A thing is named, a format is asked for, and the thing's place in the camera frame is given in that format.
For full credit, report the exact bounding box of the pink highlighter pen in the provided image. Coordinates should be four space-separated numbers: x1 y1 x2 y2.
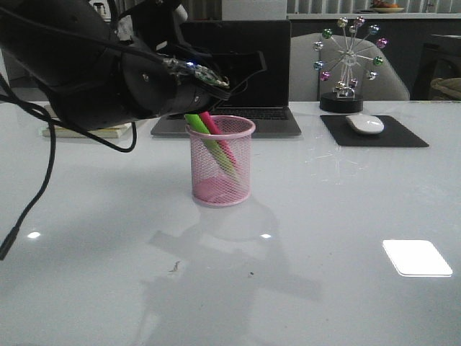
200 111 238 167

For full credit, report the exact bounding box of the fruit bowl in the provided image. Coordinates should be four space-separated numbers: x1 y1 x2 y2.
370 0 404 14

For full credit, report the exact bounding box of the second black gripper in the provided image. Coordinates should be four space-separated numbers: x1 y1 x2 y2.
115 1 267 121

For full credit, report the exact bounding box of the bottom yellow book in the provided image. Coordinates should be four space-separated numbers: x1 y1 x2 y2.
55 123 132 138

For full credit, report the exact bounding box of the grey open laptop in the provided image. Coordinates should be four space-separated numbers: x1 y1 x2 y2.
151 19 303 137

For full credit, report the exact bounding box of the green highlighter pen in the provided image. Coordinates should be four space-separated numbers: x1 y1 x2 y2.
184 112 242 186

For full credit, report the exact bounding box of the black mouse pad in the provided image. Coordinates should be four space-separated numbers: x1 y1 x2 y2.
321 115 429 148

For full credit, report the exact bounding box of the right grey armchair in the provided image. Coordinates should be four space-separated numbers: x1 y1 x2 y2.
289 33 410 102

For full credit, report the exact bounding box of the ferris wheel desk ornament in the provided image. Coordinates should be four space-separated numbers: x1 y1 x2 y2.
312 16 388 113

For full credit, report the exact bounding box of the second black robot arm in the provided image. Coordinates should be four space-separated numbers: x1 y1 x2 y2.
1 1 266 130

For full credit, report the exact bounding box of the pink mesh pen holder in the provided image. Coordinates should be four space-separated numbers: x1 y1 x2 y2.
184 113 256 207

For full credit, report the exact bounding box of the white computer mouse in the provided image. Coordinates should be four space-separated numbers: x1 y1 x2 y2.
346 114 384 135

